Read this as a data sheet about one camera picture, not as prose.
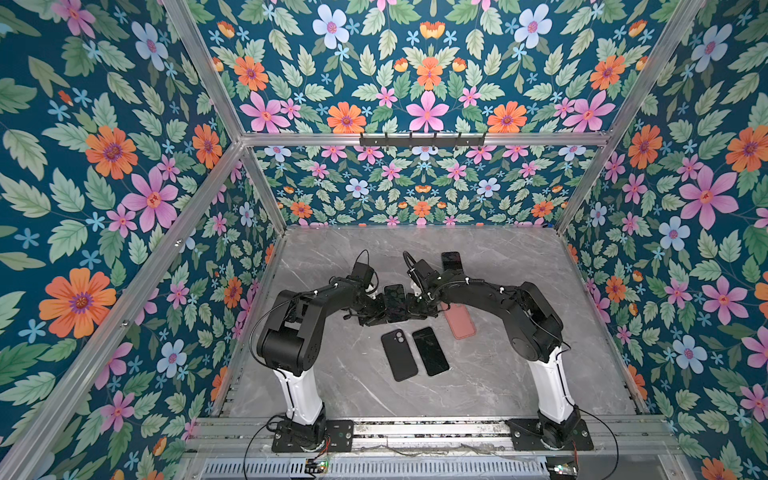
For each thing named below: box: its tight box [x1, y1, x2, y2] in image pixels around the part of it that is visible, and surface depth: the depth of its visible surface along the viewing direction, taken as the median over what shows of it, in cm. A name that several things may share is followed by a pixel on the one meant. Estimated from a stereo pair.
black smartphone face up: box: [412, 326, 450, 376], surface depth 88 cm
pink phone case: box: [440, 302, 476, 340], surface depth 95 cm
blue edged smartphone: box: [441, 251, 464, 272], surface depth 110 cm
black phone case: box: [381, 328, 418, 382], surface depth 90 cm
